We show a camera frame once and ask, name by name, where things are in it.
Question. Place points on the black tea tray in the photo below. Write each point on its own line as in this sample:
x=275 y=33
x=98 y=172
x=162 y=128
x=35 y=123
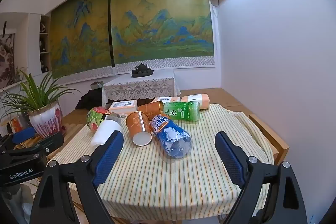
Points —
x=143 y=74

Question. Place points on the black bag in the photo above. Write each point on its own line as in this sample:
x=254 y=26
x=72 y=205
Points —
x=89 y=99

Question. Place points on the small cardboard box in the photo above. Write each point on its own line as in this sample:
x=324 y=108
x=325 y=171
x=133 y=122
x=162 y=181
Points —
x=96 y=85

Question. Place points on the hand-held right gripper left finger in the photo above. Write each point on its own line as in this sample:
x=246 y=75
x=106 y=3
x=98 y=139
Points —
x=110 y=158

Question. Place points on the white orange packet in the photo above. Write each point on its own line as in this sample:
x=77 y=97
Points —
x=168 y=100

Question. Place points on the wall shelf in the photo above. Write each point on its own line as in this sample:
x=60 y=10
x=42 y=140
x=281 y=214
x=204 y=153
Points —
x=45 y=43

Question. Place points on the blue label plastic bottle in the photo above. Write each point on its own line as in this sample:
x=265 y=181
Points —
x=170 y=136

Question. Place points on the red green snack can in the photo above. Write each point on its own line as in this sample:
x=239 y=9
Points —
x=94 y=119

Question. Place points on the white cup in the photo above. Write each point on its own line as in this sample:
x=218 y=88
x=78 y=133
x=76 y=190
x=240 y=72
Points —
x=105 y=132

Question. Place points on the orange paper cup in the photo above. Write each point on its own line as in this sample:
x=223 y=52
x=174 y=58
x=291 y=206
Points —
x=136 y=127
x=149 y=109

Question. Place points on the potted green plant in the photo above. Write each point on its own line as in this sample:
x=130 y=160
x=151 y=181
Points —
x=44 y=116

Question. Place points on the pink tissue pack left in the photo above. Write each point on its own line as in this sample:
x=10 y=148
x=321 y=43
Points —
x=123 y=107

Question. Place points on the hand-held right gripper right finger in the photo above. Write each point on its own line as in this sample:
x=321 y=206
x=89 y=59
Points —
x=231 y=161

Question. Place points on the striped yellow cloth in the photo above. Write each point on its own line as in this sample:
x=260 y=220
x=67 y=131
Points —
x=162 y=182

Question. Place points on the ink painting wall scroll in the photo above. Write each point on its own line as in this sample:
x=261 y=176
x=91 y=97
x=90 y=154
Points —
x=6 y=61

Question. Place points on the landscape painted roller blind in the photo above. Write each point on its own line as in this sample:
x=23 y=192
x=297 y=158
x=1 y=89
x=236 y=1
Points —
x=78 y=37
x=162 y=22

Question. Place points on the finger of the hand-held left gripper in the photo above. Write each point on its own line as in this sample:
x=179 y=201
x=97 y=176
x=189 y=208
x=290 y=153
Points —
x=24 y=134
x=50 y=142

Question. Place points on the orange wrapped package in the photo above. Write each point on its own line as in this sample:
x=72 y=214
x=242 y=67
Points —
x=195 y=101

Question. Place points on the black teapot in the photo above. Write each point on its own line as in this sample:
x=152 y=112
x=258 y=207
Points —
x=141 y=67

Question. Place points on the red orange packet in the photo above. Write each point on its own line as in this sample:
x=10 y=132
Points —
x=15 y=124

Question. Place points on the green tea bottle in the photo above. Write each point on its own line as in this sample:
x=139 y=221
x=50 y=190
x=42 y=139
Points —
x=183 y=111

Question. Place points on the lace covered side table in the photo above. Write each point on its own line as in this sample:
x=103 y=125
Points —
x=139 y=85

